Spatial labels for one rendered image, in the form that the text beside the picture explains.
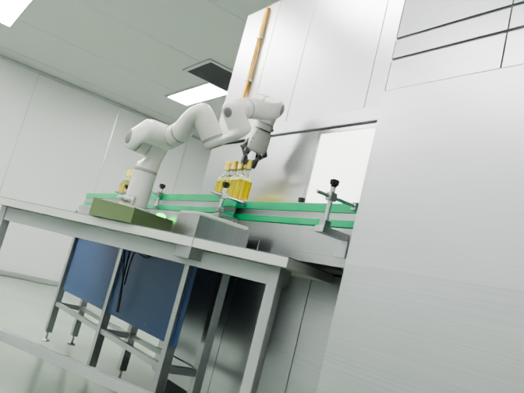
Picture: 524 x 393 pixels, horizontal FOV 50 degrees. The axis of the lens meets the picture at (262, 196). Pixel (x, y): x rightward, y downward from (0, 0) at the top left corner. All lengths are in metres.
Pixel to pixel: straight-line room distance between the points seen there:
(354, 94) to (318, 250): 0.75
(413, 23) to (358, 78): 0.72
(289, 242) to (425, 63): 0.78
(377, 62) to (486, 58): 0.92
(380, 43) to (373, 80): 0.16
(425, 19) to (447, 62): 0.18
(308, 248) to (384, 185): 0.49
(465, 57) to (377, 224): 0.46
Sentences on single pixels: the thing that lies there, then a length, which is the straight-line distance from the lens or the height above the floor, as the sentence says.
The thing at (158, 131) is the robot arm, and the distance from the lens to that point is 2.17.
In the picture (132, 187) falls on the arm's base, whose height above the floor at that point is 0.90.
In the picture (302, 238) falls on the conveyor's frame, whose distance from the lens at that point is 1.90.
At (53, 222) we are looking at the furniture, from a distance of 2.54.
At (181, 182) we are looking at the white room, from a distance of 8.81.
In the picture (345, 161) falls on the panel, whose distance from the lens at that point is 2.15.
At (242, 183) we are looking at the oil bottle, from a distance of 2.38.
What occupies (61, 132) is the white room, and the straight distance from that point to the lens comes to 8.20.
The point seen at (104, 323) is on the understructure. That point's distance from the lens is 3.01.
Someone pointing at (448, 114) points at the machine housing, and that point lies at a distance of 1.42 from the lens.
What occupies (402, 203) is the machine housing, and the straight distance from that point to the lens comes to 1.41.
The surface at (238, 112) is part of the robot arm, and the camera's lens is 2.12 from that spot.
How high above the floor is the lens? 0.63
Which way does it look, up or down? 9 degrees up
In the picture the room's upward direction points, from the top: 14 degrees clockwise
